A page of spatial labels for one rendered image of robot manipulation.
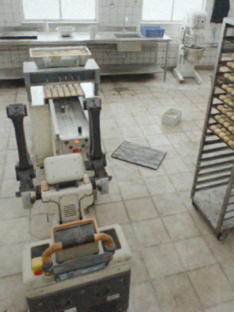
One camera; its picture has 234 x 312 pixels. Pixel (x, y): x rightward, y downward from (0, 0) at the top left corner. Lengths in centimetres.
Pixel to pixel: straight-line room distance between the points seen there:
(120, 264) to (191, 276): 105
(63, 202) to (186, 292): 126
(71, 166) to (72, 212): 27
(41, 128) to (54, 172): 158
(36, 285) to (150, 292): 110
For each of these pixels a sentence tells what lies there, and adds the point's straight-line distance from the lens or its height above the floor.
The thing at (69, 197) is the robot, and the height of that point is 97.
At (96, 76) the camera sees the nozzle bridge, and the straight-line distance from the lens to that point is 304.
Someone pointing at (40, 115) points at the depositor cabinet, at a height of 72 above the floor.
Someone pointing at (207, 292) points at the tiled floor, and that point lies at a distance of 257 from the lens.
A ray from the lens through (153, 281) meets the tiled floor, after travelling 254.
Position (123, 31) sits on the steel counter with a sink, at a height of 90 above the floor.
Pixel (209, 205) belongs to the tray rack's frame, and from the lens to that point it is 296.
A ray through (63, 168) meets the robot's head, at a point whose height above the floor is 112.
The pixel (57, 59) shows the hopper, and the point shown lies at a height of 128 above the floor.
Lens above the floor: 212
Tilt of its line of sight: 30 degrees down
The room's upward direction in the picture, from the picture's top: 4 degrees clockwise
